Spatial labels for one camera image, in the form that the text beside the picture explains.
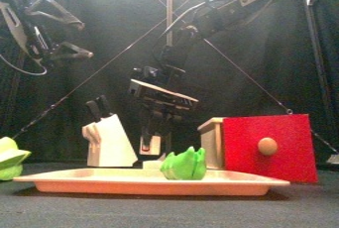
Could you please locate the black toy knife handle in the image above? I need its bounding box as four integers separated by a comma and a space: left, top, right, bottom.
97, 94, 115, 118
84, 99, 103, 122

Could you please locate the grey vertical frame pole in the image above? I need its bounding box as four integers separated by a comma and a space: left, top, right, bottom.
165, 0, 175, 48

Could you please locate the red drawer with wooden knob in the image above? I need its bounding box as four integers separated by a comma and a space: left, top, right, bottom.
221, 113, 320, 184

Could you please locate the beige flat tray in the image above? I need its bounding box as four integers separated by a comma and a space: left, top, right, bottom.
12, 168, 291, 197

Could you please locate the white toy knife block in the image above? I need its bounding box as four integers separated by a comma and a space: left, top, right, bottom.
81, 113, 139, 169

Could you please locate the metal frame post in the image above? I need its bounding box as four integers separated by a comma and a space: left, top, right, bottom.
303, 0, 339, 137

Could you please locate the green toy cabbage leaf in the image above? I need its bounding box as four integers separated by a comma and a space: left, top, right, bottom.
0, 136, 33, 182

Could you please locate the white toy rice block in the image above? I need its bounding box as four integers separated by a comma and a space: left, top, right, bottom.
140, 160, 167, 171

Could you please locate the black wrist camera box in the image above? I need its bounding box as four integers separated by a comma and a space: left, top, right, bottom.
129, 65, 163, 83

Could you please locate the wooden drawer box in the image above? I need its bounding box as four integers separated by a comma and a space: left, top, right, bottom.
196, 116, 228, 171

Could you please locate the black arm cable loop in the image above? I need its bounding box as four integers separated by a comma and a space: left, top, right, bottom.
0, 53, 49, 76

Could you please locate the green toy lettuce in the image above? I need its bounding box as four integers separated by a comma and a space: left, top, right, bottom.
159, 146, 208, 181

